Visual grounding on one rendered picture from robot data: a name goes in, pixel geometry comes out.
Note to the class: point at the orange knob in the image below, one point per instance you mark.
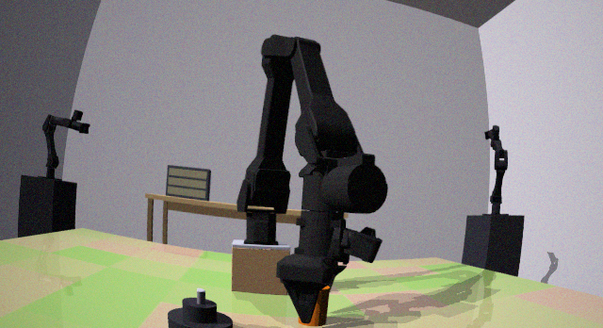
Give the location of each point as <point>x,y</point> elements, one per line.
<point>320,313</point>

